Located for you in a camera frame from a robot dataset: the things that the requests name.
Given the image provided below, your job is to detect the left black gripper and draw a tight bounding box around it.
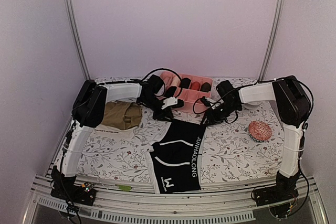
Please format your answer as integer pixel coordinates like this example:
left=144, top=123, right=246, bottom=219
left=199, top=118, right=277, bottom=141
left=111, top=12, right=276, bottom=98
left=142, top=95, right=174, bottom=123

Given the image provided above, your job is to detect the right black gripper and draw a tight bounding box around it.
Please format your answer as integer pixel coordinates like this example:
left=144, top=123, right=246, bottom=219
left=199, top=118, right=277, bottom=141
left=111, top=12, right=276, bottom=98
left=201, top=100, right=241, bottom=126

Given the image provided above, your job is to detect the black underwear white trim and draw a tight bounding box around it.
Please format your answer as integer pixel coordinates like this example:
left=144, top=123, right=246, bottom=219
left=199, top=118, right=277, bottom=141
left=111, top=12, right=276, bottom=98
left=146, top=120, right=206, bottom=194

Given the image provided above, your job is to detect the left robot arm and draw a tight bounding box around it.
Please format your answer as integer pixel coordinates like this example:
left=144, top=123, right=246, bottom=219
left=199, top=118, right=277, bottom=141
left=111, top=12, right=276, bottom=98
left=51, top=71, right=184, bottom=200

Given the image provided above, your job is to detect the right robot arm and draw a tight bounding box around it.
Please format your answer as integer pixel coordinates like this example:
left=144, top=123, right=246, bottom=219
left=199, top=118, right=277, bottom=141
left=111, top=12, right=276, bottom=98
left=198, top=76, right=313, bottom=201

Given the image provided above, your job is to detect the black rolled underwear front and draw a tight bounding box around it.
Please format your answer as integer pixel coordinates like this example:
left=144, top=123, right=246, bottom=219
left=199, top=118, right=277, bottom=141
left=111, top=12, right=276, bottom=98
left=165, top=86, right=177, bottom=98

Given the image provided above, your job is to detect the black rolled underwear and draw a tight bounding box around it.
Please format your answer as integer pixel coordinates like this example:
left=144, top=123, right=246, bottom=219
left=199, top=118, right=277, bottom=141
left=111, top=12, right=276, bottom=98
left=165, top=86, right=177, bottom=98
left=179, top=78, right=191, bottom=89

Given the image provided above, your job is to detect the beige rolled underwear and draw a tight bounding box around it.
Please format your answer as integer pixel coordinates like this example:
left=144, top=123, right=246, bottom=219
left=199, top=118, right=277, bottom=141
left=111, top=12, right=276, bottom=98
left=170, top=76, right=180, bottom=87

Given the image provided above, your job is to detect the black rolled underwear back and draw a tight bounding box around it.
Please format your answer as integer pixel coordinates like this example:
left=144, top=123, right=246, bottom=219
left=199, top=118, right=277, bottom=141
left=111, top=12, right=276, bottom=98
left=179, top=78, right=191, bottom=89

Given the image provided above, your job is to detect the olive rolled underwear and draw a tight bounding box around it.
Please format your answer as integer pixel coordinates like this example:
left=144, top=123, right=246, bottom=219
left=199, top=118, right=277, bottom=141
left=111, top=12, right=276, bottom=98
left=200, top=82, right=212, bottom=92

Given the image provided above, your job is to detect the red rolled underwear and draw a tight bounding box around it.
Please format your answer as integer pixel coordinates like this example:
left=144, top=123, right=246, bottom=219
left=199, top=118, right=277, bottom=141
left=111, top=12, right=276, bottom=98
left=190, top=81, right=201, bottom=91

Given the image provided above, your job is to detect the khaki underwear cream waistband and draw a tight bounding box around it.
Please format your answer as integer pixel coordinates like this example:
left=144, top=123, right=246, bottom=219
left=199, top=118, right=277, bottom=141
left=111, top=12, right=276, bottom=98
left=90, top=101, right=142, bottom=139

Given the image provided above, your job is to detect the pink divided storage box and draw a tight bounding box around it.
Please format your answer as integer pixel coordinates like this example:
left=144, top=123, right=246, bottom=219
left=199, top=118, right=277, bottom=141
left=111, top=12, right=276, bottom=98
left=160, top=71, right=213, bottom=113

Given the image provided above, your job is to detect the pink folded cloth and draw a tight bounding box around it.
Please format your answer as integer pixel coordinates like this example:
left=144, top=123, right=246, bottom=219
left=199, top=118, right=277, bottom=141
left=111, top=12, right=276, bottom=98
left=161, top=75, right=171, bottom=83

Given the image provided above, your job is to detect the white bowl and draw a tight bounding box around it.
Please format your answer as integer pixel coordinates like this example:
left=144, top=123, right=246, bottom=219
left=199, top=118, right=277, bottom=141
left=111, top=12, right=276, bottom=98
left=248, top=101, right=262, bottom=106

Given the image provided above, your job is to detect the floral table mat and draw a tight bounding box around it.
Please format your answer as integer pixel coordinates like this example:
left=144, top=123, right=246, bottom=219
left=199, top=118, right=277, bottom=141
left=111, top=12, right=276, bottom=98
left=76, top=98, right=284, bottom=186

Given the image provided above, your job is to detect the red patterned bowl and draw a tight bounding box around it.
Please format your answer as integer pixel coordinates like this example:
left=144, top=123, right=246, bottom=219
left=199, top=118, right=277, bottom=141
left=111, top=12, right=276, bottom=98
left=248, top=121, right=272, bottom=142

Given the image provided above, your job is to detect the green tape scrap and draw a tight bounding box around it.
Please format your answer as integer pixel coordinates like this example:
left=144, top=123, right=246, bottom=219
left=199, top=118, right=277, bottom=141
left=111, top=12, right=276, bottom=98
left=118, top=185, right=132, bottom=191

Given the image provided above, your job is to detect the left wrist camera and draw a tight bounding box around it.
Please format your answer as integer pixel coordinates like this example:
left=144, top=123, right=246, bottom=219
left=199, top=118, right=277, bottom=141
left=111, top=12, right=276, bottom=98
left=161, top=97, right=178, bottom=110

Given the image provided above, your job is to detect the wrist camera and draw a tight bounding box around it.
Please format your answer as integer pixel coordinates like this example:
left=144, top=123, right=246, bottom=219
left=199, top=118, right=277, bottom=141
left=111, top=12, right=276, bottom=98
left=200, top=97, right=214, bottom=107
left=161, top=97, right=178, bottom=110

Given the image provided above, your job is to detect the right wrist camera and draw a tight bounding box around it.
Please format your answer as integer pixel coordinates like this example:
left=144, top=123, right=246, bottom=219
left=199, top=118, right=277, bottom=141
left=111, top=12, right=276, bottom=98
left=200, top=97, right=214, bottom=107

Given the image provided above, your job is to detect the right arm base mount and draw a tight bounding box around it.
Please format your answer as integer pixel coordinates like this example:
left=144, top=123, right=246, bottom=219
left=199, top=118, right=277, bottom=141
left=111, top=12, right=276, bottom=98
left=251, top=177, right=299, bottom=219

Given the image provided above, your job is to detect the aluminium front rail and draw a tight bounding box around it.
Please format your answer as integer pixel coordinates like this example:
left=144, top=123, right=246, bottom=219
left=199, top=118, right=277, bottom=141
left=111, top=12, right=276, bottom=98
left=23, top=175, right=331, bottom=223

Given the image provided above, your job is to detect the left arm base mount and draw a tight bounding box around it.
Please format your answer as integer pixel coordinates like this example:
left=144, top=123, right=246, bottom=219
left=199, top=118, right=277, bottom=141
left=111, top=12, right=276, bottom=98
left=50, top=174, right=97, bottom=206

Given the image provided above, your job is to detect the right aluminium frame post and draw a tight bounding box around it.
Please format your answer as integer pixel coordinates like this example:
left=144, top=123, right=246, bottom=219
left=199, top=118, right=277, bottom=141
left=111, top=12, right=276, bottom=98
left=258, top=0, right=285, bottom=81

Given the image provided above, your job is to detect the aluminium frame post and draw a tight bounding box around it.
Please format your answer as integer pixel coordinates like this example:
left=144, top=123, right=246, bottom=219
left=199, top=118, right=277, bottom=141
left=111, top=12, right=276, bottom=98
left=64, top=0, right=91, bottom=80
left=258, top=0, right=285, bottom=81

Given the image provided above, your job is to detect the left aluminium frame post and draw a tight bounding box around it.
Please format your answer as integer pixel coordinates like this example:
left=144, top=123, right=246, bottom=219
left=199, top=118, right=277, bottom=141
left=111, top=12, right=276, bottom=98
left=64, top=0, right=91, bottom=80

